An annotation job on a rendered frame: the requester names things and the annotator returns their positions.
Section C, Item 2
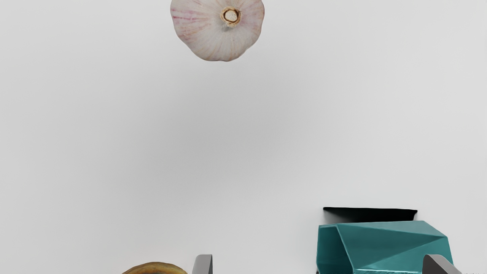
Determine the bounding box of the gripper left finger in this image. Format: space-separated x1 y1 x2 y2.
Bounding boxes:
192 254 213 274

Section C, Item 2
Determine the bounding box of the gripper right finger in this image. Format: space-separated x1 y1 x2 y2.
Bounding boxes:
422 254 462 274

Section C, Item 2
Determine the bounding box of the teal faceted mug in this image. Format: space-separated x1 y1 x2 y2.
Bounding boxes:
316 220 454 274

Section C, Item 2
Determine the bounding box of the brown rounded fruit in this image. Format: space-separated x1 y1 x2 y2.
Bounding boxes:
122 262 188 274

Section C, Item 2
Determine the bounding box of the white garlic bulb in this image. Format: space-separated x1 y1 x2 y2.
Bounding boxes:
170 0 265 62

